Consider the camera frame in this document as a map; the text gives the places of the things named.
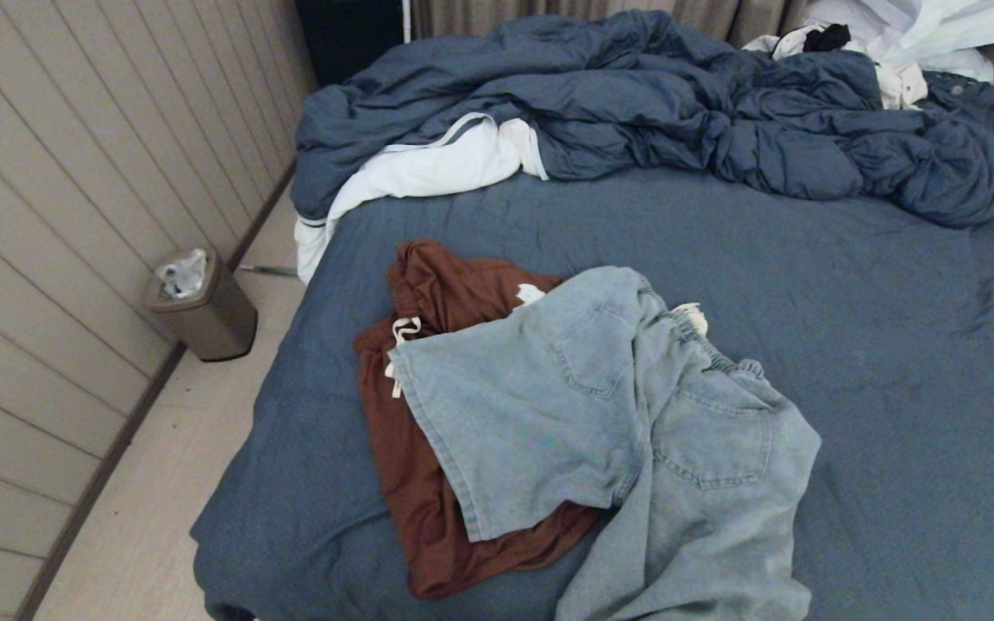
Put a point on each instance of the light blue denim jeans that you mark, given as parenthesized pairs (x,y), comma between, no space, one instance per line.
(600,431)

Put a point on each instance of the rust brown shorts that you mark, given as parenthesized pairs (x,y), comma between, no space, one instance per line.
(411,483)

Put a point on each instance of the dark blue crumpled duvet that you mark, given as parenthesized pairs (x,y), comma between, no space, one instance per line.
(635,95)

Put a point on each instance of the brown trash bin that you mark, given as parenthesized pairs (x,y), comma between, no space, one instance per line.
(217,323)

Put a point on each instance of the white vertical pole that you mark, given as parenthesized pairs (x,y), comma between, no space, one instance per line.
(407,19)

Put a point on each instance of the black cabinet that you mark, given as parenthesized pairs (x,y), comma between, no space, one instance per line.
(350,34)

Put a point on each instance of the white plastic bin bag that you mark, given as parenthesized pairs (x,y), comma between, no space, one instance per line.
(182,276)

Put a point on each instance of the beige curtain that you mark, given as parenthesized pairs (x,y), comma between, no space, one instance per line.
(747,17)

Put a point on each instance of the blue bed sheet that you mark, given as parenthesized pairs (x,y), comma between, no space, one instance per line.
(894,388)

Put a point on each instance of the small black garment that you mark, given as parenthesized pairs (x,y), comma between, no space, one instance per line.
(827,39)

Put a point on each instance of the cream jacket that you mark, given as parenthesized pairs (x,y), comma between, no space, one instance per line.
(902,86)

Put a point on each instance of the white shirt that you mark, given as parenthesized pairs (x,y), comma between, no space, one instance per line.
(920,26)

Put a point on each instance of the dark denim garment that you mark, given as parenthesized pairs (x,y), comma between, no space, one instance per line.
(980,95)

